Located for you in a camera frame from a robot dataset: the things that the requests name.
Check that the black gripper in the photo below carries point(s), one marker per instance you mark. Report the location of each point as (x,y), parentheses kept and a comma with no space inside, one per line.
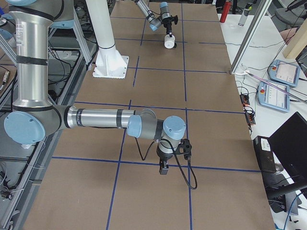
(163,156)
(169,25)

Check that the white smiley mug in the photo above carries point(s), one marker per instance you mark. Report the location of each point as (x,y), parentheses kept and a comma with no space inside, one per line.
(170,41)

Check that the red water bottle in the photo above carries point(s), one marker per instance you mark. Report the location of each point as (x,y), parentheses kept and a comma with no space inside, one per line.
(226,9)

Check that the clear grey water bottle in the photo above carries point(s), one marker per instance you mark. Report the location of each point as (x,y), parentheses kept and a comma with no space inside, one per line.
(245,14)

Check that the black desktop box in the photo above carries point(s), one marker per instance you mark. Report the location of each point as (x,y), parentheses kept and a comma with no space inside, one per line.
(264,154)

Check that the orange black usb hub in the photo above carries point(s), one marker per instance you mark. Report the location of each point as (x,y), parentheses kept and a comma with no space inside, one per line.
(244,99)

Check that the near teach pendant tablet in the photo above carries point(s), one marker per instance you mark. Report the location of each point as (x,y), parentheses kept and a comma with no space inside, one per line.
(273,98)

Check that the teach pendant tablet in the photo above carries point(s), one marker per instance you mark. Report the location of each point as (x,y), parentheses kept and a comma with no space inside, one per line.
(273,98)
(283,72)

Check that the far teach pendant tablet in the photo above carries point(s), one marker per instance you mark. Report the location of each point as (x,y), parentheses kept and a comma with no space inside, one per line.
(283,72)

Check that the silver reacher grabber stick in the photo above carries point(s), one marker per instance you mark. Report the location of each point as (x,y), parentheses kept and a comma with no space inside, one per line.
(276,87)

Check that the black monitor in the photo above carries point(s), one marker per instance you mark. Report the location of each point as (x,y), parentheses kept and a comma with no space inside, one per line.
(289,144)

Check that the wooden beam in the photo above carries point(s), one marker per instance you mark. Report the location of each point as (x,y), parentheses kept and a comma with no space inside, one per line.
(297,43)

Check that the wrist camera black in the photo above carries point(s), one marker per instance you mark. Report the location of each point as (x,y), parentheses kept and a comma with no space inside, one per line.
(174,19)
(184,148)

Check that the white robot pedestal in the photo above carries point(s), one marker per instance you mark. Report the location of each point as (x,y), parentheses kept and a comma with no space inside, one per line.
(109,62)

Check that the aluminium frame post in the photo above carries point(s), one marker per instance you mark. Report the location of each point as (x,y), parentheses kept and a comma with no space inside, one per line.
(260,13)

